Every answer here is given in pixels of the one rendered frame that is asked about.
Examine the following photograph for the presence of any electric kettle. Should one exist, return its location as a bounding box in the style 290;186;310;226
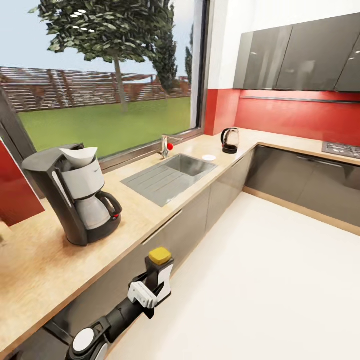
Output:
221;127;240;154

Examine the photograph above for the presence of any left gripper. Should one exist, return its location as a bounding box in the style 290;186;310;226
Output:
116;272;165;328

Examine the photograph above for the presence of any paper coffee filter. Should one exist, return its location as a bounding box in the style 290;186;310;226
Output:
60;147;98;170

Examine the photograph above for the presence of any bottle of coffee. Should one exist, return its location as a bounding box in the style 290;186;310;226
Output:
144;246;175;307

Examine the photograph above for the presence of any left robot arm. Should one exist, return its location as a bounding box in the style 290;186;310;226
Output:
65;272;165;360

